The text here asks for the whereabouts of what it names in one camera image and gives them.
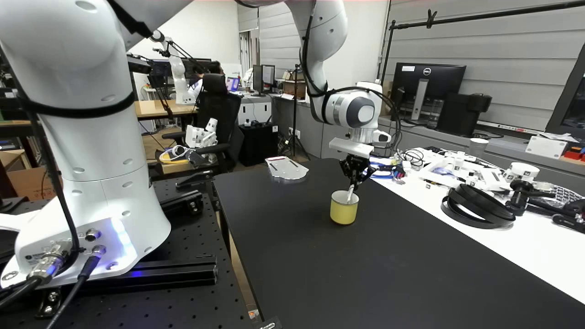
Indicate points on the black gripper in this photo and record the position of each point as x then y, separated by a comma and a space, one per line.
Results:
357, 164

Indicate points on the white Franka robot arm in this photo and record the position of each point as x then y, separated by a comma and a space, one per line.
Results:
92, 120

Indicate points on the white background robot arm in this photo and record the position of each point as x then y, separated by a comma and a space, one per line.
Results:
180, 78

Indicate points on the yellow cup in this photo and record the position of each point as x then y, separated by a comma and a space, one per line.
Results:
343, 212

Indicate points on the silver metal mounting plate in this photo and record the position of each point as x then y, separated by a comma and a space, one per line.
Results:
286, 166

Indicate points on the black tripod stand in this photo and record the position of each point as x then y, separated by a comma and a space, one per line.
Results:
295, 109

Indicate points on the white modules with tags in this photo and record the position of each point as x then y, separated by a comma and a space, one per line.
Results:
463, 173

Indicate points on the black Dell monitor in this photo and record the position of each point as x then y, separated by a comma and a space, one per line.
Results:
427, 78

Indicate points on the black equipment box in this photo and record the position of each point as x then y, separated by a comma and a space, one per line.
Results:
463, 111

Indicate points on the white cabinet box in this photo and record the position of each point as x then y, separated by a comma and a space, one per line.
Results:
253, 111

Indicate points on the black office chair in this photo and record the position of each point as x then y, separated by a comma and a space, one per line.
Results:
213, 102

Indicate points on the crumpled white bag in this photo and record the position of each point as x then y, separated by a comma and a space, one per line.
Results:
202, 133

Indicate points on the small white box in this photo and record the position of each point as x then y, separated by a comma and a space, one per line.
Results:
546, 146

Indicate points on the black handheld device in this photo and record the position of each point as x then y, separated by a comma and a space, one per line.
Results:
569, 215

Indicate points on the black computer monitor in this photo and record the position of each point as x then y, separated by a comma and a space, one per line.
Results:
569, 97

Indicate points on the black perforated breadboard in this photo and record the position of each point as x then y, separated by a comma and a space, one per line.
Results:
153, 310

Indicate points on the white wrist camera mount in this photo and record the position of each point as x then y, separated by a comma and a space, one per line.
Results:
350, 148

